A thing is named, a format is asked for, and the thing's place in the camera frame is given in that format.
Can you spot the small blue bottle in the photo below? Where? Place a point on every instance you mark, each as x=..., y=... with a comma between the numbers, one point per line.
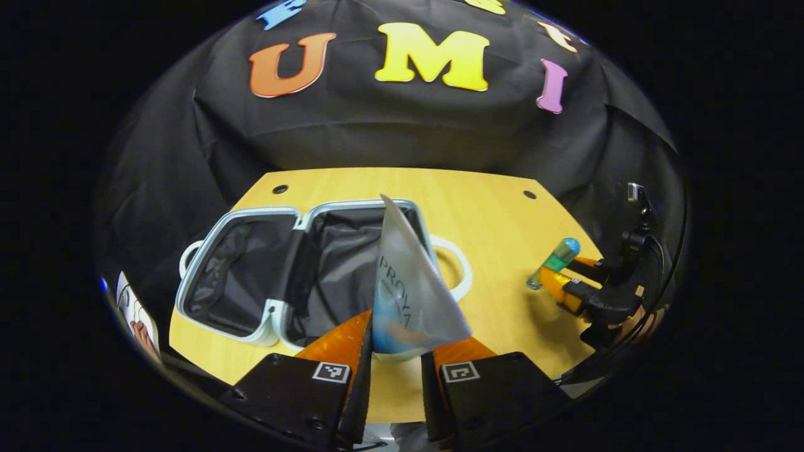
x=556, y=258

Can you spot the silver blue sachet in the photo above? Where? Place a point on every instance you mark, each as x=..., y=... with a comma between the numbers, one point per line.
x=408, y=295

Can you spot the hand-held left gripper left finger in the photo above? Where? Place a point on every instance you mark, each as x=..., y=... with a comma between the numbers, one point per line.
x=364, y=389

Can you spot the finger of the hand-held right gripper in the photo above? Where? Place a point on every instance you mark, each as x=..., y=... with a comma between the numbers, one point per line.
x=590, y=267
x=556, y=289

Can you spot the white printed board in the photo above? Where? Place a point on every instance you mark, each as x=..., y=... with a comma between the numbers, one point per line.
x=135, y=314

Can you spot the black backdrop cloth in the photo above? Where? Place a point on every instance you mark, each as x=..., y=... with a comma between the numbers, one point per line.
x=408, y=125

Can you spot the light blue suitcase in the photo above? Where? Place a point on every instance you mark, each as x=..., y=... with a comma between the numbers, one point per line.
x=245, y=276

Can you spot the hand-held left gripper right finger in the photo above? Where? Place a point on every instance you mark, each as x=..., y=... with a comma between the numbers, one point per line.
x=430, y=402

